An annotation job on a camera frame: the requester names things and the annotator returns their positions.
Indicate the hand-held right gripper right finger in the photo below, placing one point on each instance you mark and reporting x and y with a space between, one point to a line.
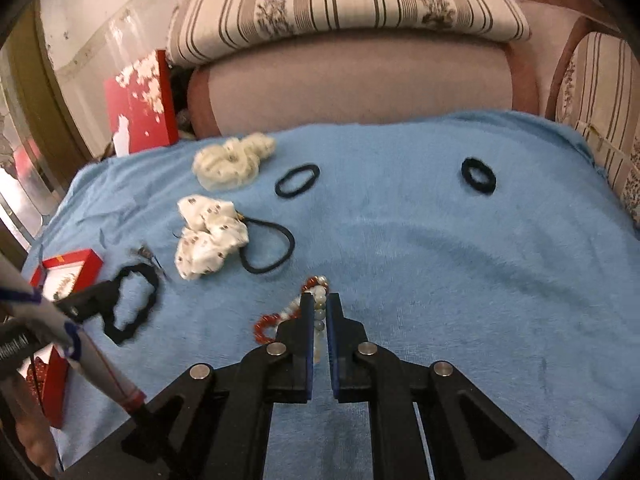
332 345

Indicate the white printed scrunchie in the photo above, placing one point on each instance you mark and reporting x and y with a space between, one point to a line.
210 240

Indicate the cream fluffy scrunchie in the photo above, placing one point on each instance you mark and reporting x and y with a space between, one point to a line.
230 162

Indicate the red box lid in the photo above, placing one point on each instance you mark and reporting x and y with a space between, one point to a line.
52 390

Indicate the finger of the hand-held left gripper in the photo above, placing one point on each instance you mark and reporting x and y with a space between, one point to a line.
92 300

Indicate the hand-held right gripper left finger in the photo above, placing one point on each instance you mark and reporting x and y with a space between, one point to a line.
309 345

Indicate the large striped floral cushion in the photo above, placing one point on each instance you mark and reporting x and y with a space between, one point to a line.
320 5

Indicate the small striped floral cushion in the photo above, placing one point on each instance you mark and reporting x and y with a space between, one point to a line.
605 110

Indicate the red floral gift bag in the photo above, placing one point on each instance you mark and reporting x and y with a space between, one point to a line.
140 110

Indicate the person's left hand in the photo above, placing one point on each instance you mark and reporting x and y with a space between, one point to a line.
30 440

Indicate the brown wooden door frame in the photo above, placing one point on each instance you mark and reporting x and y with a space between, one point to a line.
47 95

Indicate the red jewelry box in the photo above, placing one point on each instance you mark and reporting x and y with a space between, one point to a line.
82 265

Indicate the small dark hair clip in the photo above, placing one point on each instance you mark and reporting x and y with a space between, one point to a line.
146 252

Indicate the pink sofa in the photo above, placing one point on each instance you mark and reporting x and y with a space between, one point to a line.
350 85

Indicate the blue blanket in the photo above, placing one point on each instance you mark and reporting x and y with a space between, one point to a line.
410 270

